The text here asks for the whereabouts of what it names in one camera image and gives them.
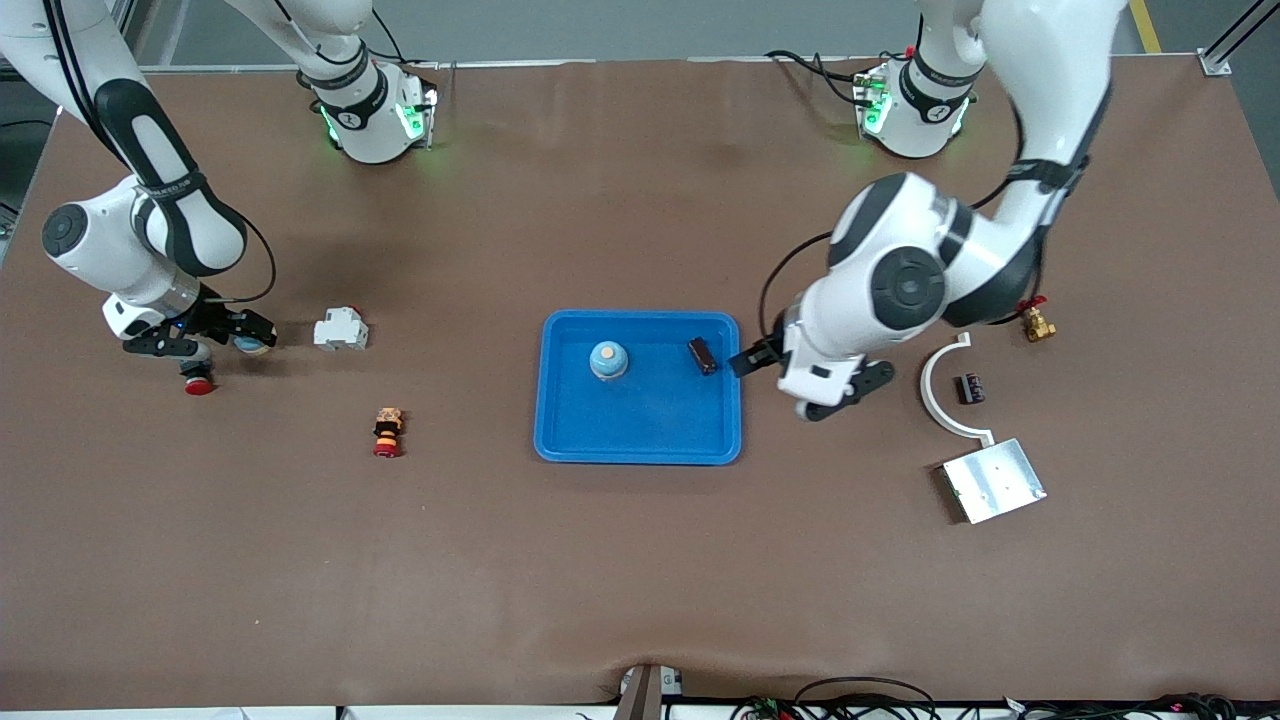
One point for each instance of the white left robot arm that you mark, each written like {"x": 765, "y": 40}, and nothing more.
{"x": 1050, "y": 60}

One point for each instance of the white curved plastic bracket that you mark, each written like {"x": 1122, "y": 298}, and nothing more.
{"x": 924, "y": 393}

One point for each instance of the brown table cover sheet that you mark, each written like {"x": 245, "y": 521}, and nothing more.
{"x": 300, "y": 580}

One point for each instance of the dark brown cylindrical capacitor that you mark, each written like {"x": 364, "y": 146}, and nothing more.
{"x": 702, "y": 357}
{"x": 970, "y": 389}

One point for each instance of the red emergency stop orange base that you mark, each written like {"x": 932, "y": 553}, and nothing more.
{"x": 388, "y": 432}

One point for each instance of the white circuit breaker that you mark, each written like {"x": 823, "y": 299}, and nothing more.
{"x": 340, "y": 330}

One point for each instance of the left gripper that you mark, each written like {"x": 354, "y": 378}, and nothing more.
{"x": 763, "y": 354}

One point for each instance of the blue plastic tray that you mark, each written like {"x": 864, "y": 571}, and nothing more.
{"x": 650, "y": 430}

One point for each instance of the red push button blue base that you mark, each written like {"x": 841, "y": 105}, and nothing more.
{"x": 199, "y": 385}

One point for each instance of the metal table edge clamp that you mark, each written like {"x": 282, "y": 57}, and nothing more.
{"x": 648, "y": 695}

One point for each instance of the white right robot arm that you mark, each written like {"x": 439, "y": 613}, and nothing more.
{"x": 100, "y": 230}

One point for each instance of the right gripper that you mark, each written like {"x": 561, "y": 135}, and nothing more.
{"x": 219, "y": 319}

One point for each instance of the silver metal box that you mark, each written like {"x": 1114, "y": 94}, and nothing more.
{"x": 995, "y": 480}

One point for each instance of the blue call bell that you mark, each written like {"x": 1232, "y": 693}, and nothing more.
{"x": 608, "y": 360}
{"x": 250, "y": 349}

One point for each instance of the aluminium frame post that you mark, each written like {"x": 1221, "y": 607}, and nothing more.
{"x": 1215, "y": 62}
{"x": 122, "y": 20}

